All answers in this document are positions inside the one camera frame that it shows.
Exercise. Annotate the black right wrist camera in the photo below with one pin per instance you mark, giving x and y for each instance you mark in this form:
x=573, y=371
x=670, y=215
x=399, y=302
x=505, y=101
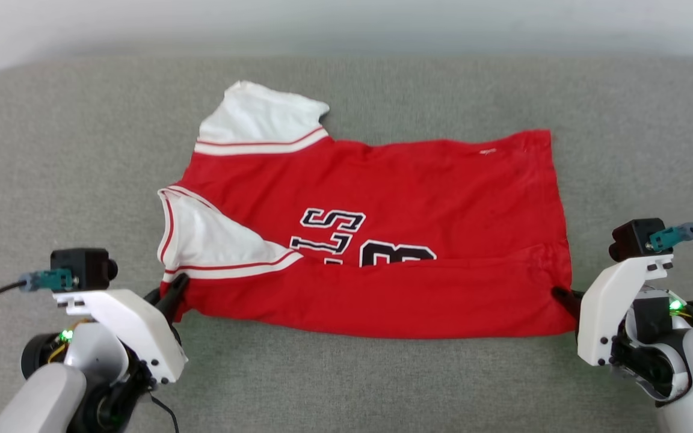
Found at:
x=634, y=239

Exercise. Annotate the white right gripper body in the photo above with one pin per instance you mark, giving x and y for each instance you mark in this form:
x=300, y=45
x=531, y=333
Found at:
x=608, y=313

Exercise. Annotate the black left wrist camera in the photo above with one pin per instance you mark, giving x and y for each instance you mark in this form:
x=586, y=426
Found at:
x=82, y=268

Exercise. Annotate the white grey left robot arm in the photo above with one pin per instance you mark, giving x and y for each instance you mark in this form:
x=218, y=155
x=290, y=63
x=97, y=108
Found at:
x=64, y=385

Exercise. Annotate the red white sports jersey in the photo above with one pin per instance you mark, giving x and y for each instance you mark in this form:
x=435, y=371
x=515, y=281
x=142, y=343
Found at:
x=394, y=228

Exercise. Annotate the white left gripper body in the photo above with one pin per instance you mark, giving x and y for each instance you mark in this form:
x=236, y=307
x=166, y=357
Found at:
x=136, y=331

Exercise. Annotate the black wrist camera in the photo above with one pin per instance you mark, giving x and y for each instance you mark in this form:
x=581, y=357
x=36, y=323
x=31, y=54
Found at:
x=634, y=239
x=82, y=268

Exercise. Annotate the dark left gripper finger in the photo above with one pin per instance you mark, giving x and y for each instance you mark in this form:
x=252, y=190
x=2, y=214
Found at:
x=150, y=297
x=174, y=294

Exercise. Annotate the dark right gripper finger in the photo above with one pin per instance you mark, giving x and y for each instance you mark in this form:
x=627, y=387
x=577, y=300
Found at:
x=568, y=300

